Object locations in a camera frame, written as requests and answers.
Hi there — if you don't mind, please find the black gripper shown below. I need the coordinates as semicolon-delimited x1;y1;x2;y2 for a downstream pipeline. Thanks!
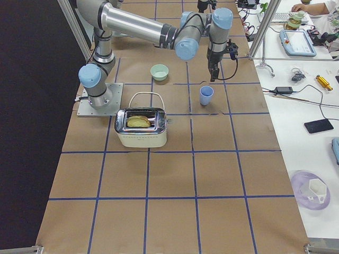
197;0;210;12
207;48;225;82

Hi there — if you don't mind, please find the blue cup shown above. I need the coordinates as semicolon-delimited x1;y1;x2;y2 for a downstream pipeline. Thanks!
200;86;214;106

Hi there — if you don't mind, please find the person forearm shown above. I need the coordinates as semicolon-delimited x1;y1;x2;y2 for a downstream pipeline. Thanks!
291;3;329;16

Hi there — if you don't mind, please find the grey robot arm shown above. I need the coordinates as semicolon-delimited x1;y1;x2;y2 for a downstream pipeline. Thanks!
76;1;238;116

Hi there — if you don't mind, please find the green bowl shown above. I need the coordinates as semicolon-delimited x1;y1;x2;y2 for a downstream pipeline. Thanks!
150;64;169;81

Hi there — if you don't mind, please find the black power adapter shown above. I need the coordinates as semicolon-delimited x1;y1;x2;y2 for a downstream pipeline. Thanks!
274;86;294;95

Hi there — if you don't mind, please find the white keyboard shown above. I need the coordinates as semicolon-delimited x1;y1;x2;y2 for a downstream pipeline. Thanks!
271;12;309;23

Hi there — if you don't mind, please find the blue teach pendant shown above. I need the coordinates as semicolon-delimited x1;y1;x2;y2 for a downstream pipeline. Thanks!
279;30;317;57

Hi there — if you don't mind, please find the bread slice in toaster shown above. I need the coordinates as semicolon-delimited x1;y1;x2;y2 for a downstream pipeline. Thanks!
127;115;151;128

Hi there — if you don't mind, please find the glass jar with lid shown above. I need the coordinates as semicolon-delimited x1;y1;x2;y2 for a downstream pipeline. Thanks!
284;11;305;30

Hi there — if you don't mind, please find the cream chrome toaster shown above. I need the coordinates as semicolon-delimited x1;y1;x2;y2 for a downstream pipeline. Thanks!
114;107;167;148

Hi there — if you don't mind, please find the gold metal cylinder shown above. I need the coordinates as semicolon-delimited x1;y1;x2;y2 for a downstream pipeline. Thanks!
316;75;333;91

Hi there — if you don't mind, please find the black smartphone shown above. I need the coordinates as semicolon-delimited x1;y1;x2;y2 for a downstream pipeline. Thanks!
304;119;334;134

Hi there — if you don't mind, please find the white hexagonal cup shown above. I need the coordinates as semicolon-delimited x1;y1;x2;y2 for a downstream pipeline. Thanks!
308;179;327;204

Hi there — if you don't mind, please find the white toaster power cord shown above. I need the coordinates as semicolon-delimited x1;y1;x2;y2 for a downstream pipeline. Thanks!
128;92;167;112

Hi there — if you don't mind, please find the aluminium frame post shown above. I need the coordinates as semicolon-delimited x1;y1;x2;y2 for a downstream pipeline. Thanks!
248;0;281;59

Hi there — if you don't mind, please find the black cable bundle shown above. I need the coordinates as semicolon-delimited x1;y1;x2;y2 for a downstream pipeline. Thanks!
289;67;307;82

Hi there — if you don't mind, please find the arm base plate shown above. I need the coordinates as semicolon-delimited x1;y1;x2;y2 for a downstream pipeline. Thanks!
77;83;123;117

